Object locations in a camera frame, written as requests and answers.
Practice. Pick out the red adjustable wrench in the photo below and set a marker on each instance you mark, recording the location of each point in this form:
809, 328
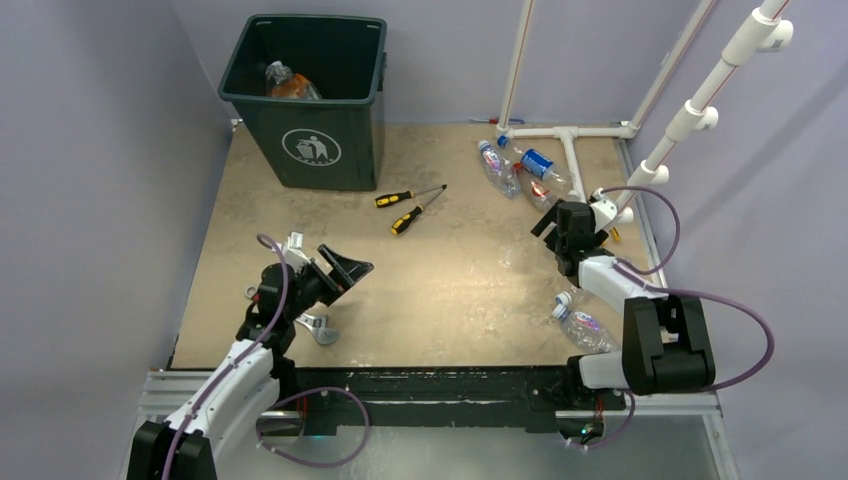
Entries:
317, 326

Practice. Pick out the purple label small bottle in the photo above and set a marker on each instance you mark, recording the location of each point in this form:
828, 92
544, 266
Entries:
498, 170

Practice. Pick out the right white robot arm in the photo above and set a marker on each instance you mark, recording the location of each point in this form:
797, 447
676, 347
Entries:
665, 345

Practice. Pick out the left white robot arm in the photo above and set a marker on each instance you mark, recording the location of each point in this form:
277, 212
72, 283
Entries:
255, 375

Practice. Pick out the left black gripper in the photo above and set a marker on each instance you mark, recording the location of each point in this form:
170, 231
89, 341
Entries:
345, 272

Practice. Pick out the dark green trash bin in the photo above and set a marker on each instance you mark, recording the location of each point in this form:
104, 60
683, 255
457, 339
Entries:
335, 143

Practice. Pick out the large orange bottle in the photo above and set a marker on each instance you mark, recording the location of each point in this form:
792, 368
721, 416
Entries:
282, 82

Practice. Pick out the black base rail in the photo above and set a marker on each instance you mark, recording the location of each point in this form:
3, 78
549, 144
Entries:
536, 399

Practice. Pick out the purple label bottle near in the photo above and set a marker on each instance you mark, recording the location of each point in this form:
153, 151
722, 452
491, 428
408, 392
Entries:
580, 327

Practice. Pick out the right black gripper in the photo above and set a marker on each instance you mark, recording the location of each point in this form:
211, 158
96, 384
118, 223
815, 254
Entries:
552, 216

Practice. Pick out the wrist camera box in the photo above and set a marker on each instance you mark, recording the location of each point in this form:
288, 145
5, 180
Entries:
292, 252
606, 213

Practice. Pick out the red white crushed bottle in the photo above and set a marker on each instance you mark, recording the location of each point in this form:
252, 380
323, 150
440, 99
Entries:
535, 190

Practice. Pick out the blue label bottle far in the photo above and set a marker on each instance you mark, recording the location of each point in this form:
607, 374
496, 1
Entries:
532, 160

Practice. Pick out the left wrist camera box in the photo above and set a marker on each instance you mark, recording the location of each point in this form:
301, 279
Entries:
292, 252

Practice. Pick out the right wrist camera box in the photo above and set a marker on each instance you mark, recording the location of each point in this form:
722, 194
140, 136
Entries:
606, 213

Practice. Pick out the black handled pliers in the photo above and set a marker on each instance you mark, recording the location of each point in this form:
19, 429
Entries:
390, 199

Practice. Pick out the white PVC pipe frame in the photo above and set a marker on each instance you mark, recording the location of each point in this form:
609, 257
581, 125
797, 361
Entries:
763, 30

